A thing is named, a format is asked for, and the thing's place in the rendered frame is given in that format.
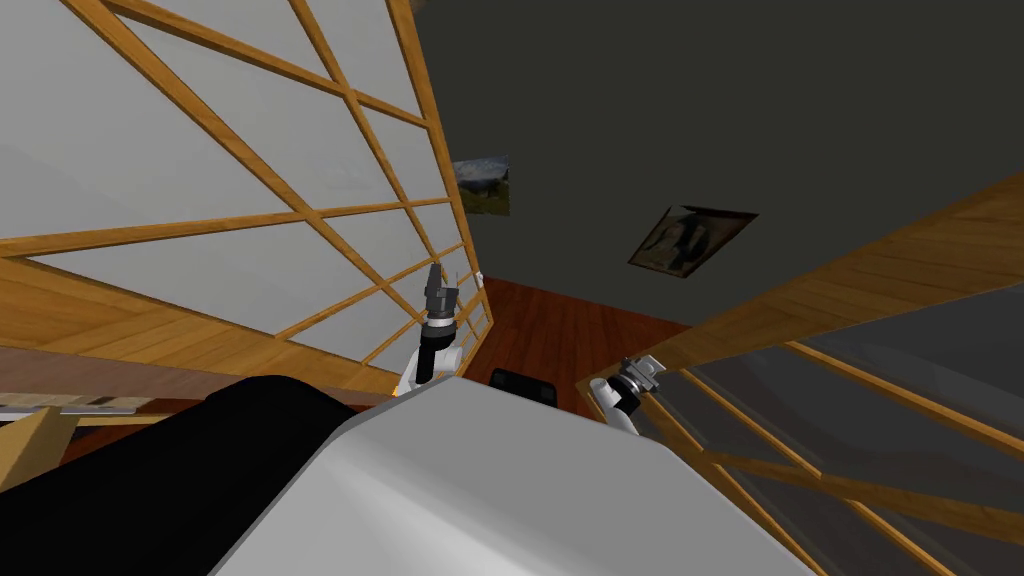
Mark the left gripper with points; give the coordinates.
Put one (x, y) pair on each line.
(440, 304)

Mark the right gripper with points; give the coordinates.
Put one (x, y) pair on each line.
(642, 374)

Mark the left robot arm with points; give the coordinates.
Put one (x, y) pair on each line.
(160, 480)

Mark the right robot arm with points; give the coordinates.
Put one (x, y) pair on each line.
(614, 400)

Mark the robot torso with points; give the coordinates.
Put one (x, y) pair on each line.
(496, 488)

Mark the dark wooden lattice door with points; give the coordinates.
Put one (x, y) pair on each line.
(880, 336)

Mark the white wooden lattice door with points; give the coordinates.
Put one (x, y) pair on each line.
(160, 160)

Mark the landscape picture on wall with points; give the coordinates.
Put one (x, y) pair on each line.
(482, 186)

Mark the dark brown picture on wall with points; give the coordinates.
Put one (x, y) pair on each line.
(692, 238)

